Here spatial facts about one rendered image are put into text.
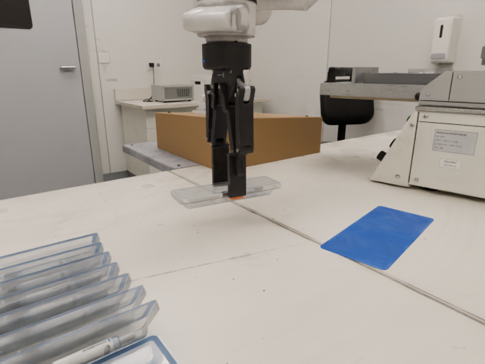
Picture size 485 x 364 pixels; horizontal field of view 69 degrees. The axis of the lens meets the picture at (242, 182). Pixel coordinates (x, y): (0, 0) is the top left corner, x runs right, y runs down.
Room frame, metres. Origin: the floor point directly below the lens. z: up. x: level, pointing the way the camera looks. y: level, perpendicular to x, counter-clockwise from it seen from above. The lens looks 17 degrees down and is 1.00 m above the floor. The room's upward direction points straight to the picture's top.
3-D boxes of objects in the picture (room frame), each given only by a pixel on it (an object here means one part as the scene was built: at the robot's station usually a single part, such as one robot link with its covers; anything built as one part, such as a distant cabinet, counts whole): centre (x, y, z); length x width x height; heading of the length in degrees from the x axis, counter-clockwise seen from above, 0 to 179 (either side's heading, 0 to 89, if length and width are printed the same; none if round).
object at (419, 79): (0.92, -0.42, 0.98); 0.20 x 0.17 x 0.03; 139
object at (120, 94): (3.61, 0.61, 0.80); 1.29 x 0.04 x 0.10; 127
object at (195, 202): (0.57, 0.02, 0.80); 0.18 x 0.06 x 0.02; 118
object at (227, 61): (0.57, 0.02, 0.99); 0.08 x 0.08 x 0.09
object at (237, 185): (0.54, 0.01, 0.84); 0.03 x 0.01 x 0.07; 118
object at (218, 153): (0.60, 0.04, 0.84); 0.03 x 0.01 x 0.07; 118
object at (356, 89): (0.95, -0.39, 0.97); 0.30 x 0.22 x 0.08; 49
